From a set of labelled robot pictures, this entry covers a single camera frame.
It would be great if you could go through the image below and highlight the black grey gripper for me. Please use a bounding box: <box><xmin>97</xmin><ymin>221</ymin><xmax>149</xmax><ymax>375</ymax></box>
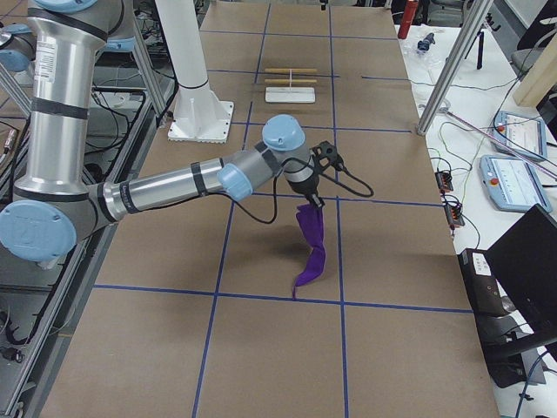
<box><xmin>288</xmin><ymin>174</ymin><xmax>325</xmax><ymax>207</ymax></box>

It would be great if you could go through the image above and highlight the purple microfiber towel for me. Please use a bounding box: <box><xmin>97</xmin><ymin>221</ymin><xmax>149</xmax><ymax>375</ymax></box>
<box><xmin>292</xmin><ymin>204</ymin><xmax>326</xmax><ymax>299</ymax></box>

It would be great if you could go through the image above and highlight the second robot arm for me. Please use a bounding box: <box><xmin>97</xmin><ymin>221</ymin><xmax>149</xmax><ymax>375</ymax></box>
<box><xmin>1</xmin><ymin>24</ymin><xmax>37</xmax><ymax>87</ymax></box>

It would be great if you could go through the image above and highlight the white rack base tray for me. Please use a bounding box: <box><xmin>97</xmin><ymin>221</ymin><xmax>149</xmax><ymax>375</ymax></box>
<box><xmin>265</xmin><ymin>87</ymin><xmax>316</xmax><ymax>104</ymax></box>

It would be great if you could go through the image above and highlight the lower wooden rack rod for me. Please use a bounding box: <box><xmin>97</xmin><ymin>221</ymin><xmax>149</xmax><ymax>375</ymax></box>
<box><xmin>265</xmin><ymin>78</ymin><xmax>318</xmax><ymax>85</ymax></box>

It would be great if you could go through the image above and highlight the wooden rack rod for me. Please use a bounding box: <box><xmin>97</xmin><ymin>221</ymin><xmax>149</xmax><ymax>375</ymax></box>
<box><xmin>265</xmin><ymin>78</ymin><xmax>318</xmax><ymax>85</ymax></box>
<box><xmin>264</xmin><ymin>68</ymin><xmax>318</xmax><ymax>75</ymax></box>

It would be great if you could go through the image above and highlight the upper wooden rack rod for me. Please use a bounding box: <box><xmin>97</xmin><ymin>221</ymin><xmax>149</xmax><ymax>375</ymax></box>
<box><xmin>264</xmin><ymin>68</ymin><xmax>318</xmax><ymax>75</ymax></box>

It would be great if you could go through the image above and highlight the far orange usb hub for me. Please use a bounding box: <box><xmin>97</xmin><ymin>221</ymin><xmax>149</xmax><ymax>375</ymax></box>
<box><xmin>435</xmin><ymin>170</ymin><xmax>453</xmax><ymax>194</ymax></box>

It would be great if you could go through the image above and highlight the orange usb hub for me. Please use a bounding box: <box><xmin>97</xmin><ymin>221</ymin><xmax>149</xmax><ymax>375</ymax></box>
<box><xmin>435</xmin><ymin>170</ymin><xmax>453</xmax><ymax>194</ymax></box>
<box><xmin>442</xmin><ymin>194</ymin><xmax>465</xmax><ymax>230</ymax></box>

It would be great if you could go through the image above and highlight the near orange usb hub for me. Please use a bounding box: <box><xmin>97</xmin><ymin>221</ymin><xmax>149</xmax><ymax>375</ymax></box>
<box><xmin>442</xmin><ymin>194</ymin><xmax>465</xmax><ymax>230</ymax></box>

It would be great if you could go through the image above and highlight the near teach pendant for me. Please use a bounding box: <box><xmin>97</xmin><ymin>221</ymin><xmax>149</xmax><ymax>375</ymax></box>
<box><xmin>480</xmin><ymin>155</ymin><xmax>553</xmax><ymax>212</ymax></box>

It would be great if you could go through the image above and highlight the teach pendant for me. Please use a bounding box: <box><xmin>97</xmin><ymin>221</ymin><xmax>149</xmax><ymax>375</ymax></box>
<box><xmin>480</xmin><ymin>155</ymin><xmax>553</xmax><ymax>212</ymax></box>
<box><xmin>492</xmin><ymin>111</ymin><xmax>547</xmax><ymax>161</ymax></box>

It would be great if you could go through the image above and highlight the red bottle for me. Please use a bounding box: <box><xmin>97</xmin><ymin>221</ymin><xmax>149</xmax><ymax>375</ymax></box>
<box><xmin>397</xmin><ymin>0</ymin><xmax>419</xmax><ymax>39</ymax></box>

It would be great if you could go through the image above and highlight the far teach pendant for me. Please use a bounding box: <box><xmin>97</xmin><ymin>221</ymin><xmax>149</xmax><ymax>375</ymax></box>
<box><xmin>492</xmin><ymin>111</ymin><xmax>547</xmax><ymax>161</ymax></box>

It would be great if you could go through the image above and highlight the black laptop screen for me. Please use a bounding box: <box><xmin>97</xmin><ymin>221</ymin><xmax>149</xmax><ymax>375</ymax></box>
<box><xmin>485</xmin><ymin>205</ymin><xmax>556</xmax><ymax>331</ymax></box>

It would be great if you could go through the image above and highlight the black computer box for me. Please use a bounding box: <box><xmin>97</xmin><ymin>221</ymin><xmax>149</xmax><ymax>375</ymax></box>
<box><xmin>458</xmin><ymin>248</ymin><xmax>556</xmax><ymax>388</ymax></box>

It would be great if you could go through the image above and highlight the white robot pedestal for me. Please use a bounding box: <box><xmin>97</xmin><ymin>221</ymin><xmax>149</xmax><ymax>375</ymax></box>
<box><xmin>156</xmin><ymin>1</ymin><xmax>234</xmax><ymax>144</ymax></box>

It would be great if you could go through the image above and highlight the aluminium frame post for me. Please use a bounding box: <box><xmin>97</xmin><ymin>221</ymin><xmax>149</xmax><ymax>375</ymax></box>
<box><xmin>416</xmin><ymin>0</ymin><xmax>493</xmax><ymax>136</ymax></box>

